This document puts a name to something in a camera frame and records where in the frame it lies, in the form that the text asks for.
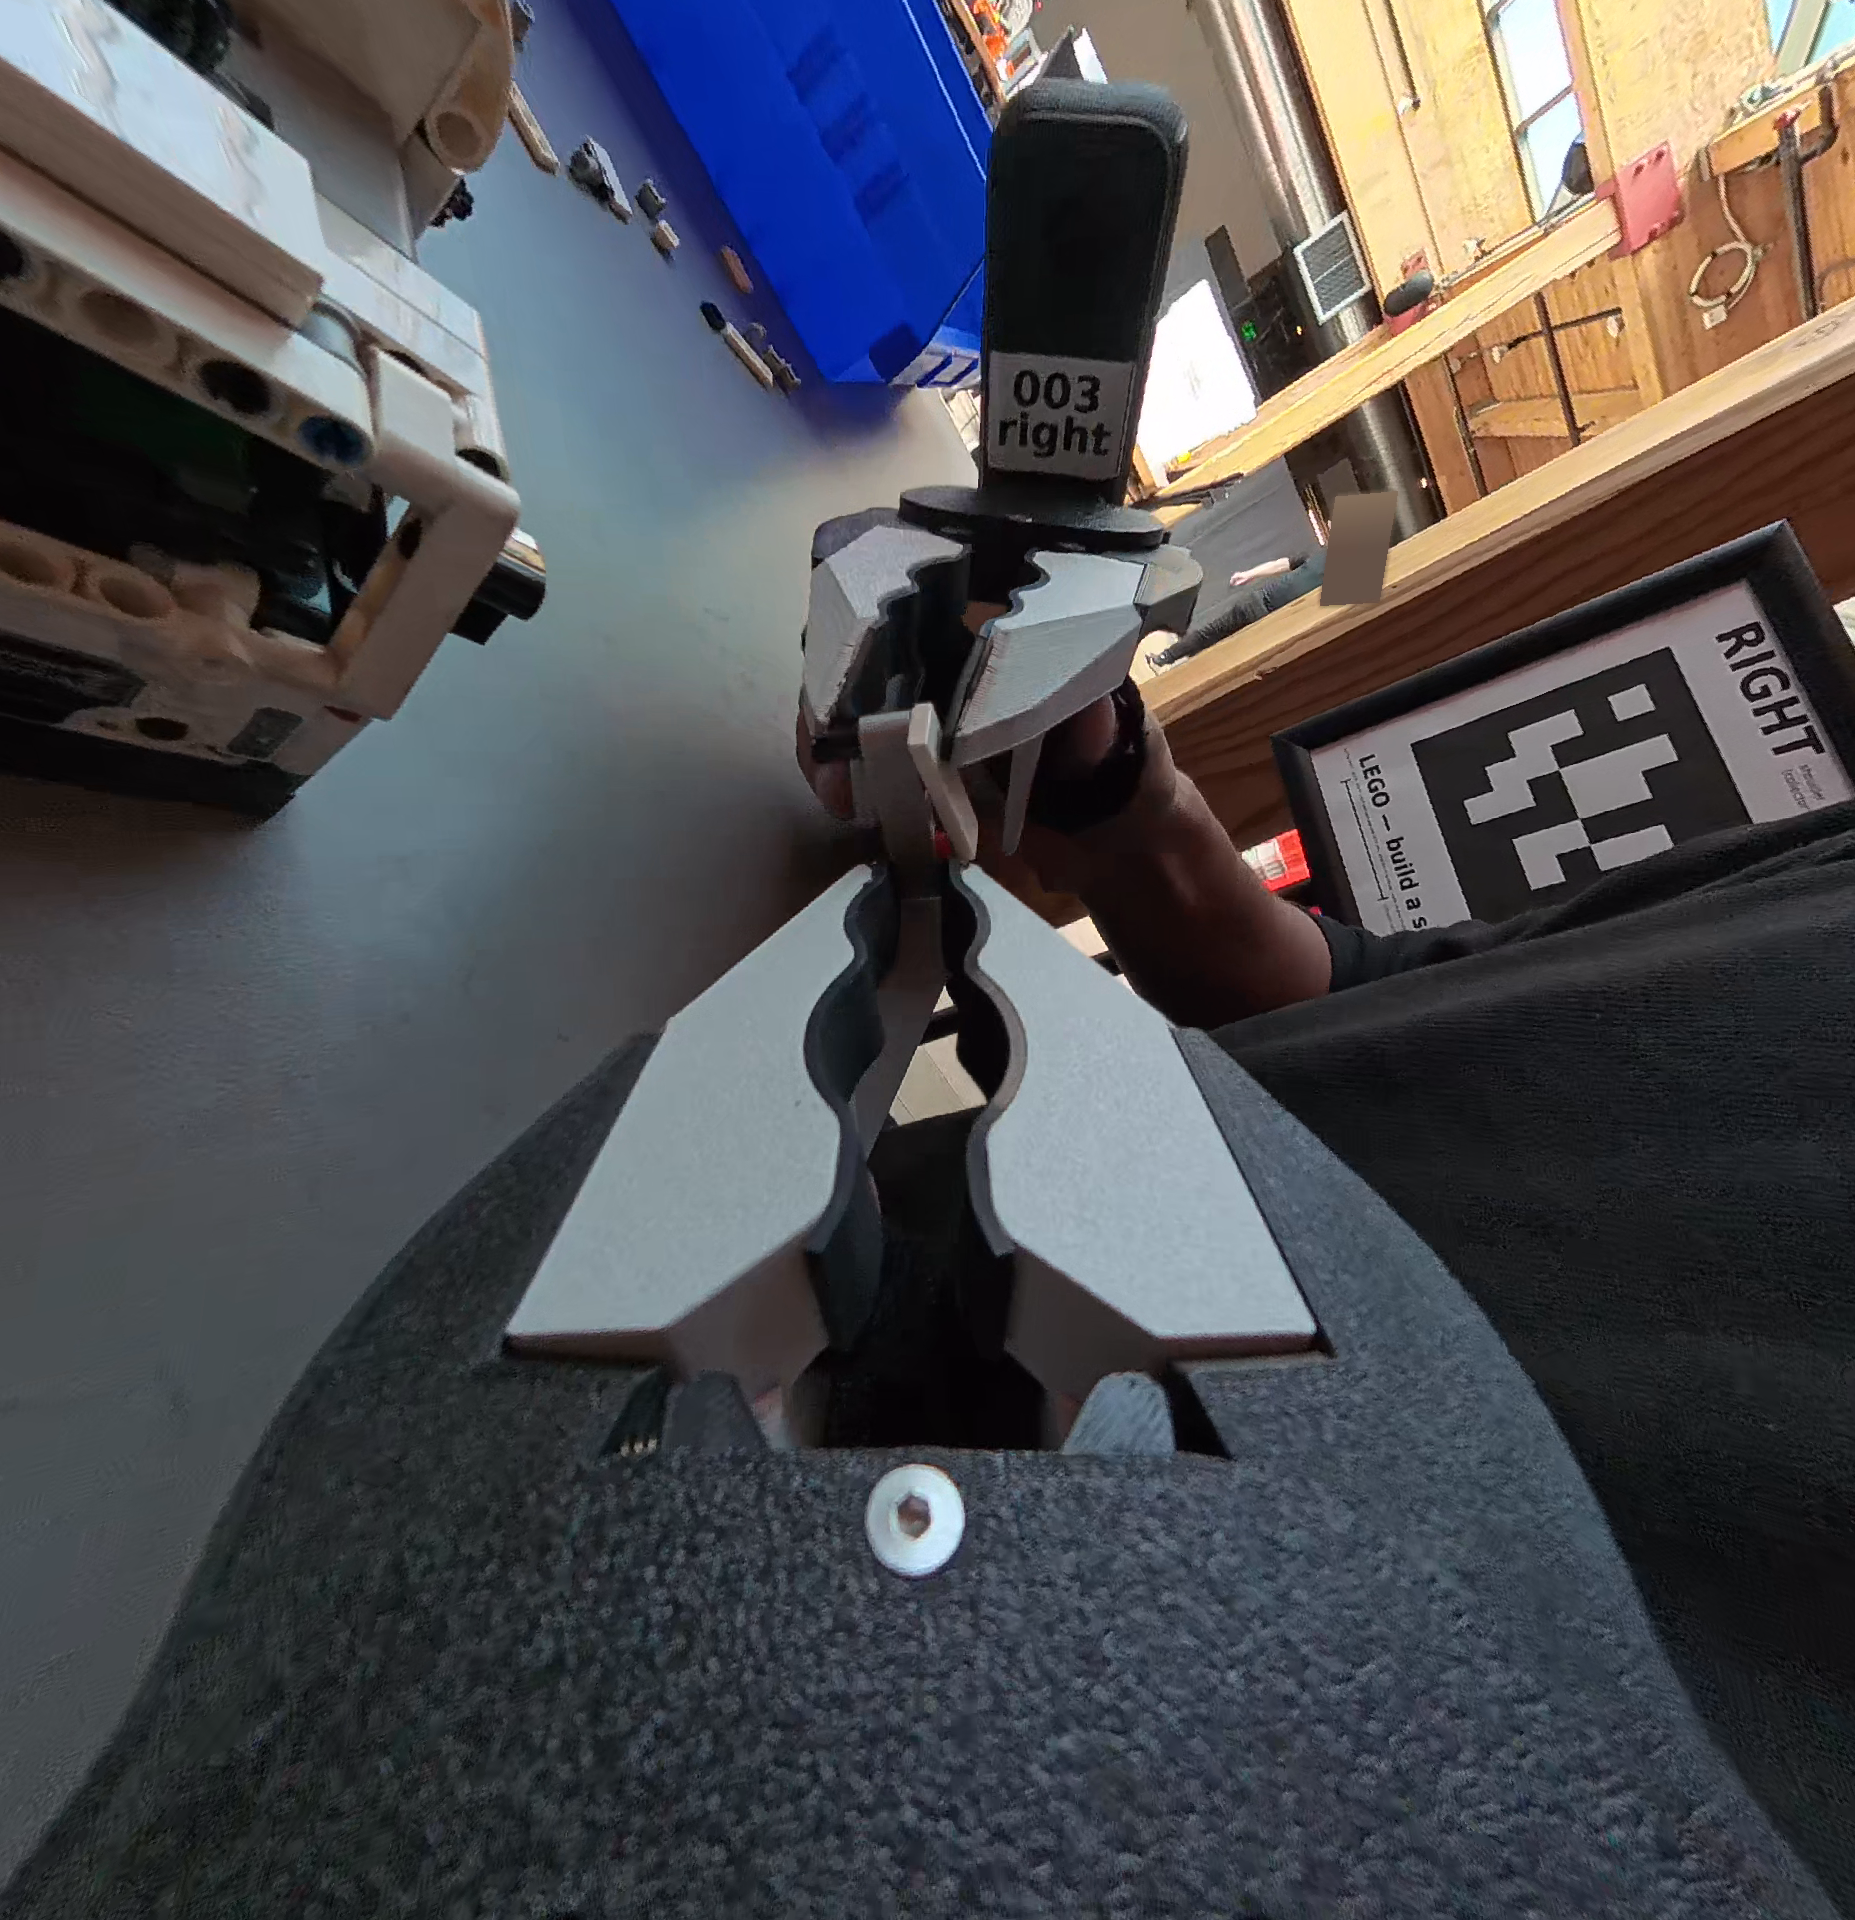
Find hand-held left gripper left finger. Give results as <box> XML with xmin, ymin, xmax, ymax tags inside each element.
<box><xmin>500</xmin><ymin>861</ymin><xmax>889</xmax><ymax>1445</ymax></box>

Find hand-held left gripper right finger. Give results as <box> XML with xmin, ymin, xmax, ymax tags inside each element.
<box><xmin>938</xmin><ymin>866</ymin><xmax>1323</xmax><ymax>1409</ymax></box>

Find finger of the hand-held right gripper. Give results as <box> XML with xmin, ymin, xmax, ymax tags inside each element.
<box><xmin>801</xmin><ymin>516</ymin><xmax>973</xmax><ymax>750</ymax></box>
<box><xmin>944</xmin><ymin>547</ymin><xmax>1173</xmax><ymax>770</ymax></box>

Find white thin lego plate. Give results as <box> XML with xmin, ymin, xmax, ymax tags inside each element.
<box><xmin>903</xmin><ymin>703</ymin><xmax>983</xmax><ymax>866</ymax></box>

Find white lego truck model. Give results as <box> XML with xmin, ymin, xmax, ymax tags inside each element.
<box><xmin>0</xmin><ymin>0</ymin><xmax>550</xmax><ymax>822</ymax></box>

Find scattered small lego pieces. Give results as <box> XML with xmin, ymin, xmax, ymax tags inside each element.
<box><xmin>499</xmin><ymin>82</ymin><xmax>807</xmax><ymax>400</ymax></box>

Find person's right hand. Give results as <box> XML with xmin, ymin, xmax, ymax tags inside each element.
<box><xmin>794</xmin><ymin>682</ymin><xmax>1189</xmax><ymax>932</ymax></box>

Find blue plastic bin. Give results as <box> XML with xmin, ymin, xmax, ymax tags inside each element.
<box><xmin>602</xmin><ymin>0</ymin><xmax>1007</xmax><ymax>394</ymax></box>

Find black framed marker sign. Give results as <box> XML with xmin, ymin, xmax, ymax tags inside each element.
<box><xmin>1269</xmin><ymin>518</ymin><xmax>1855</xmax><ymax>935</ymax></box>

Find wooden workbench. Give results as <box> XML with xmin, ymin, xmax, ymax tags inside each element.
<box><xmin>1136</xmin><ymin>275</ymin><xmax>1855</xmax><ymax>843</ymax></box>

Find ribbed silver duct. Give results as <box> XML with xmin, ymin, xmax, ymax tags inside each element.
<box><xmin>1194</xmin><ymin>0</ymin><xmax>1433</xmax><ymax>536</ymax></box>

